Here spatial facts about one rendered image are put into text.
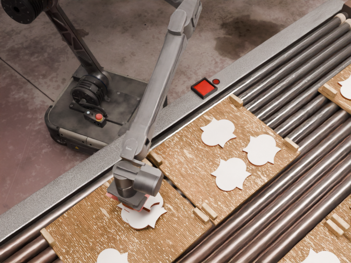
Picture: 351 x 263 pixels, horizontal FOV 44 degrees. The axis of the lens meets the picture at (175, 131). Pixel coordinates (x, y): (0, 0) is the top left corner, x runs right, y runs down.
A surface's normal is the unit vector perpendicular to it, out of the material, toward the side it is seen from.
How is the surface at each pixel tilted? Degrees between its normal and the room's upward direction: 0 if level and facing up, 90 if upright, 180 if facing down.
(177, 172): 0
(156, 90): 21
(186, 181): 0
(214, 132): 0
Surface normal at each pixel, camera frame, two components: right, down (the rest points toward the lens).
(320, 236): -0.01, -0.59
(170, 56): -0.10, -0.27
